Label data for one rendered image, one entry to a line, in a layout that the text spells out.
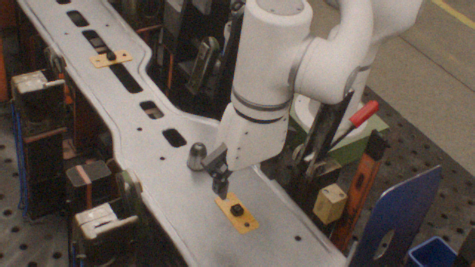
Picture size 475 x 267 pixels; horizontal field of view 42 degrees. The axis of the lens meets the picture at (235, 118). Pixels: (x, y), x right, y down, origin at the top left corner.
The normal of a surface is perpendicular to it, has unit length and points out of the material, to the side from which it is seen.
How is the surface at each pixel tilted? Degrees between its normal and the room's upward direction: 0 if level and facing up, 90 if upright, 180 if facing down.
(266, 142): 92
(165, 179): 0
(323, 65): 47
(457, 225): 0
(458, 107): 0
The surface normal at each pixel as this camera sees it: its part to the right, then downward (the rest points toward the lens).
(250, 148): 0.49, 0.63
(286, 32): 0.17, 0.66
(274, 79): -0.33, 0.70
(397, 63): 0.14, -0.76
